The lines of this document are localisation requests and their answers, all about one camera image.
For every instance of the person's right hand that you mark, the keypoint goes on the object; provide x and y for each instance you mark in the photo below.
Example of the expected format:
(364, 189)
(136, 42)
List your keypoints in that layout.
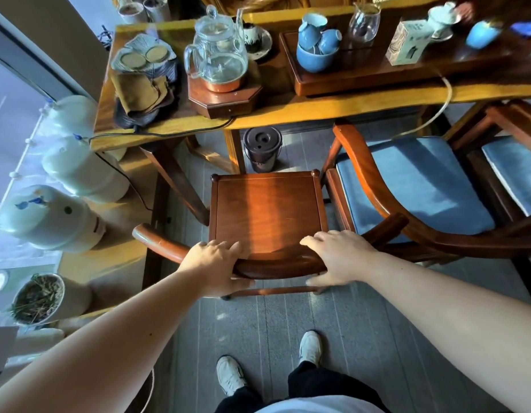
(347, 258)

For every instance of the person's left hand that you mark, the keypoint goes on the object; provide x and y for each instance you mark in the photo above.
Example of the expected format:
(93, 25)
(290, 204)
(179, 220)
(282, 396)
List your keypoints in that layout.
(213, 266)

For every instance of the person's right thumb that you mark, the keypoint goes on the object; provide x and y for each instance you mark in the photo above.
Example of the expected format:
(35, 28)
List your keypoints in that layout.
(320, 281)

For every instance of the person's left thumb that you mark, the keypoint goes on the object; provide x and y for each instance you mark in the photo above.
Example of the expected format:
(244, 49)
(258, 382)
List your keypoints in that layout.
(243, 285)

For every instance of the wooden chair with bare seat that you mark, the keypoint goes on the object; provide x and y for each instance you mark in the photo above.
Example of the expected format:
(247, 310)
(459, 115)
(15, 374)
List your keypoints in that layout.
(265, 210)

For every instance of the person's left forearm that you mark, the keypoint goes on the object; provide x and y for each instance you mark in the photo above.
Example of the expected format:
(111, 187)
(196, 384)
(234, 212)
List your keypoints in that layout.
(102, 348)

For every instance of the person's right forearm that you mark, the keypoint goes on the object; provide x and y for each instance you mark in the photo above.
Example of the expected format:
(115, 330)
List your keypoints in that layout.
(454, 322)

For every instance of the person's right white shoe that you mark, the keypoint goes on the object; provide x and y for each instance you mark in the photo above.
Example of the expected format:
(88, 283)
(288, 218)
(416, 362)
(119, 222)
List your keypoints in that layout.
(311, 348)

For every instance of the person's white shoe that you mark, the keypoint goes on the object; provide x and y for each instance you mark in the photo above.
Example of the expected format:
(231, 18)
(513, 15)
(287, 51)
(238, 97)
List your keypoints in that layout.
(311, 348)
(231, 376)

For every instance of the person's left white shoe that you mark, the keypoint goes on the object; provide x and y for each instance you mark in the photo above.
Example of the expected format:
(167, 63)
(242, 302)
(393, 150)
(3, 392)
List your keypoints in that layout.
(231, 376)

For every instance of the person's black trousers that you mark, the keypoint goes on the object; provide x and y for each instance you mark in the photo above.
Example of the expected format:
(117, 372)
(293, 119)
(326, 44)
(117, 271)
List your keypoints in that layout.
(325, 384)

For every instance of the wooden armchair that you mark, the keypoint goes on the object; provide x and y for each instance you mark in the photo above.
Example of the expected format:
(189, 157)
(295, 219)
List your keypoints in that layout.
(506, 120)
(377, 176)

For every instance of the person's white shirt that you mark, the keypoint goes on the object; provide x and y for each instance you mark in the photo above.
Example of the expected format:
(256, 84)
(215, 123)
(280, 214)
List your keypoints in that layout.
(317, 405)

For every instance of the low wooden bench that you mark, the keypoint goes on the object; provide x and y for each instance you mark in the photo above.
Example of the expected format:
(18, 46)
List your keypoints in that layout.
(119, 258)

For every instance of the blue seat cushion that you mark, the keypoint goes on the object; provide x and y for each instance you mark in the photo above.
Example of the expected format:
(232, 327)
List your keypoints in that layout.
(416, 184)
(517, 171)

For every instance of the dark waste water bucket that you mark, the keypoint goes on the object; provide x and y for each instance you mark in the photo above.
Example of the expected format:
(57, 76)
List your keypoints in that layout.
(262, 148)

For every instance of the long wooden tea table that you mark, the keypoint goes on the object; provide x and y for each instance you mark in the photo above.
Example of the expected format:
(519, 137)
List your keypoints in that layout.
(287, 108)

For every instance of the octagonal wooden kettle base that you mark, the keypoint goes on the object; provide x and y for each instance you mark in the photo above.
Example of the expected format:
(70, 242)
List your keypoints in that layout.
(224, 103)

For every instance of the large water bottle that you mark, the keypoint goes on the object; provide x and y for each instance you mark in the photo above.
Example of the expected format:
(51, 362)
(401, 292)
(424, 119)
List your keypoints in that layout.
(82, 171)
(50, 219)
(71, 116)

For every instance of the white pot with plant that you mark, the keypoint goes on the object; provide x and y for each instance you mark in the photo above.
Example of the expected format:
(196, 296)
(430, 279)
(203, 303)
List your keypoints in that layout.
(39, 298)

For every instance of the dark wooden tea tray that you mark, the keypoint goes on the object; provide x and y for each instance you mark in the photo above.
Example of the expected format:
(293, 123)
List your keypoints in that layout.
(368, 78)

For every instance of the brown tea cloth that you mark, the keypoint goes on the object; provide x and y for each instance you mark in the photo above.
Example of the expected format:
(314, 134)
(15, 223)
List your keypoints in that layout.
(140, 92)

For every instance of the blue ceramic bowl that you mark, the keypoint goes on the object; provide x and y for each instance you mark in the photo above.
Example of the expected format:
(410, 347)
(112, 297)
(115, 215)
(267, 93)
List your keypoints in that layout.
(315, 62)

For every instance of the glass kettle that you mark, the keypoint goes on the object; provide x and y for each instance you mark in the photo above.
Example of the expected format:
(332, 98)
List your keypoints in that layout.
(220, 60)

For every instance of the blue tea cup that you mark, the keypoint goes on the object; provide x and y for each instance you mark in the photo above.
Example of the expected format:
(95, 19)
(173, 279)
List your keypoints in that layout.
(310, 32)
(482, 35)
(332, 42)

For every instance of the white saucer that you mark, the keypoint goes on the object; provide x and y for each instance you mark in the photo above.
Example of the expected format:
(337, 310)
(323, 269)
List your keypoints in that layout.
(265, 45)

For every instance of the round woven coaster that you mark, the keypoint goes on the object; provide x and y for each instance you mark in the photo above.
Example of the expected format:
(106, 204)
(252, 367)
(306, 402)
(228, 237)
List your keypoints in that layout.
(157, 54)
(133, 61)

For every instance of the dark painted tea cup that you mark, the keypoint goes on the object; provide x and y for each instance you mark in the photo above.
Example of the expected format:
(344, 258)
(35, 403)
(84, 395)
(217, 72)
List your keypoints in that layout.
(252, 38)

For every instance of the white printed paper box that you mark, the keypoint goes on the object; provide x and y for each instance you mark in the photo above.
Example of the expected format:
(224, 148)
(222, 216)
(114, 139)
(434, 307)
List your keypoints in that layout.
(407, 42)

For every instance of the glass pitcher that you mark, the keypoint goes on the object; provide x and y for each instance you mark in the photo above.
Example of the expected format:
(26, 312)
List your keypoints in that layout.
(363, 23)

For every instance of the grey leaf-shaped tray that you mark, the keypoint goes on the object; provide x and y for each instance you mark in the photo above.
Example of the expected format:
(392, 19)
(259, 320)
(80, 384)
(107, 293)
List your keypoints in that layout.
(132, 43)

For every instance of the white lidded tea cup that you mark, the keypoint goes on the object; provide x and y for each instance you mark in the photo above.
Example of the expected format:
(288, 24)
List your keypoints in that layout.
(441, 19)

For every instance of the white paper cup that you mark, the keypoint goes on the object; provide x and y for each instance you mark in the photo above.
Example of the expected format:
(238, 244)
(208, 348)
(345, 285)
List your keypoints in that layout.
(157, 9)
(133, 13)

